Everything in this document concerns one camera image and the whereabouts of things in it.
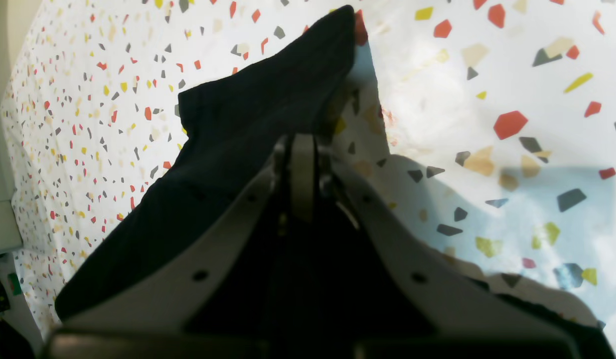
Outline terrazzo pattern tablecloth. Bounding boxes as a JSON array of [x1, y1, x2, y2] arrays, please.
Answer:
[[0, 0, 616, 354]]

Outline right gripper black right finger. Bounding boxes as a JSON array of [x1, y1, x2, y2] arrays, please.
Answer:
[[315, 145, 616, 359]]

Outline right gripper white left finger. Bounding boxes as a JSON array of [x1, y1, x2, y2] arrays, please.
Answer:
[[42, 135, 317, 359]]

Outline black printed t-shirt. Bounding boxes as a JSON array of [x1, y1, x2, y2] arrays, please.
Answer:
[[55, 5, 356, 323]]

